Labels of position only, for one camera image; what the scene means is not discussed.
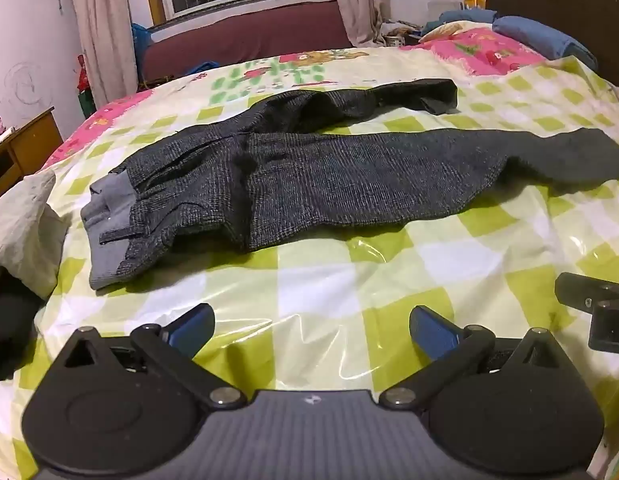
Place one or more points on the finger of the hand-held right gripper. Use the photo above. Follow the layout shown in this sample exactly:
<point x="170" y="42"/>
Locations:
<point x="577" y="287"/>

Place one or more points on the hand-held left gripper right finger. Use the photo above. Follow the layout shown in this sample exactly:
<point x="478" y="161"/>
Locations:
<point x="432" y="331"/>

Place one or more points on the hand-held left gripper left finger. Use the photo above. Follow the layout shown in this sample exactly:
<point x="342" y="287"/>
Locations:
<point x="193" y="329"/>

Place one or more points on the dark grey pants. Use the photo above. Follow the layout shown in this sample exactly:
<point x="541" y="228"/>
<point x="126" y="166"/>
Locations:
<point x="309" y="185"/>

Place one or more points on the green checked printed blanket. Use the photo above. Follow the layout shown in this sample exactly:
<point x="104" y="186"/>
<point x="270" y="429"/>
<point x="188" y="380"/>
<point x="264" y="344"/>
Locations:
<point x="439" y="270"/>

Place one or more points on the dark cloth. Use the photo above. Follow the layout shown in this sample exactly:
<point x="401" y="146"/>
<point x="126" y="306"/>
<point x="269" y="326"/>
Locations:
<point x="9" y="325"/>

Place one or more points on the white crumpled cloth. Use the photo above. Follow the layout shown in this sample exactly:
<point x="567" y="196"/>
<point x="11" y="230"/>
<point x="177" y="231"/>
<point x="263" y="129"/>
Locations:
<point x="24" y="230"/>

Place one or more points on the wooden cabinet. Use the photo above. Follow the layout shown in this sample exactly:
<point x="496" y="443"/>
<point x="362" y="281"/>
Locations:
<point x="32" y="147"/>

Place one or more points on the blue pillow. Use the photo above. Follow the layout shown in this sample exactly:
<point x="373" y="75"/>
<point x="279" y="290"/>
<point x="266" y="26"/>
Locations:
<point x="544" y="35"/>

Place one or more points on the red decoration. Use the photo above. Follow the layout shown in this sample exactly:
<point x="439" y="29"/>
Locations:
<point x="84" y="87"/>

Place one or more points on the blue bag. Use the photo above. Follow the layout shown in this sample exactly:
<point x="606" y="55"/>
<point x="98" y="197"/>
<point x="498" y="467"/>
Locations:
<point x="139" y="40"/>

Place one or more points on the blue cloth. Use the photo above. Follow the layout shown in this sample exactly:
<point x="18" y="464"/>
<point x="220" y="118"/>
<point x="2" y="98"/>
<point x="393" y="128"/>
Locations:
<point x="459" y="17"/>

